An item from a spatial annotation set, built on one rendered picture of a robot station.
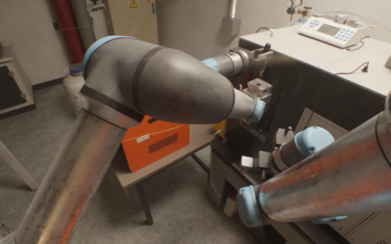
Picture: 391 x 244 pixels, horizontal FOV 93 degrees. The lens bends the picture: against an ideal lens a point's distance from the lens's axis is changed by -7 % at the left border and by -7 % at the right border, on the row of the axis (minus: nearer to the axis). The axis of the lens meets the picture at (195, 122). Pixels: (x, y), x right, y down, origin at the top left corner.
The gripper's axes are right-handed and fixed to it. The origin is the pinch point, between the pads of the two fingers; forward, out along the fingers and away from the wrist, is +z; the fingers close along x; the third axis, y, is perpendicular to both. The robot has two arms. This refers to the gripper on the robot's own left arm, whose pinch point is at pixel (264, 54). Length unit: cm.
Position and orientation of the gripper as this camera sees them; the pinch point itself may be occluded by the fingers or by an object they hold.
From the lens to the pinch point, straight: 85.2
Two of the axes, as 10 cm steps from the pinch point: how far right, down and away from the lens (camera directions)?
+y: 0.2, -7.7, -6.4
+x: -5.9, -5.3, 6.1
